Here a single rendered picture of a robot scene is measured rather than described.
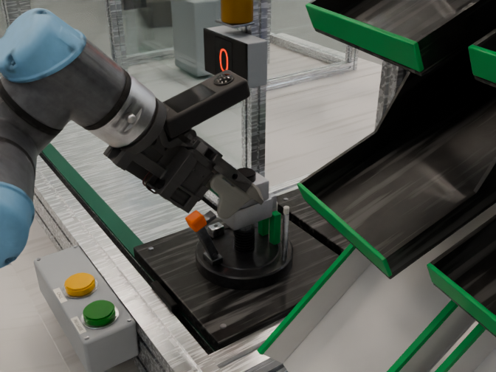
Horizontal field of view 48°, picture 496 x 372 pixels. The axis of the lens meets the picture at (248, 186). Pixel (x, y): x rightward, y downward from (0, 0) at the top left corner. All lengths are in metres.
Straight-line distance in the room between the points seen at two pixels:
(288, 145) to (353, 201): 0.93
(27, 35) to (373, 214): 0.34
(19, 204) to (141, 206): 0.62
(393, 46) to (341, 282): 0.30
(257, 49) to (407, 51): 0.51
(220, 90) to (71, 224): 0.41
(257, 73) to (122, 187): 0.40
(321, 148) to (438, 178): 0.92
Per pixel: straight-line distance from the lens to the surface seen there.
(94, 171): 1.22
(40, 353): 0.89
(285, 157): 1.36
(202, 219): 0.73
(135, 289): 0.80
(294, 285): 0.78
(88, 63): 0.57
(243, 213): 0.75
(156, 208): 1.06
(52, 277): 0.85
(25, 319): 0.95
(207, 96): 0.66
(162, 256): 0.84
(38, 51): 0.54
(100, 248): 0.90
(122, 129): 0.60
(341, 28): 0.43
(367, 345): 0.59
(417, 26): 0.42
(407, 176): 0.52
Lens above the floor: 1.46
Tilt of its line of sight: 29 degrees down
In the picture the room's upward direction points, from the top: straight up
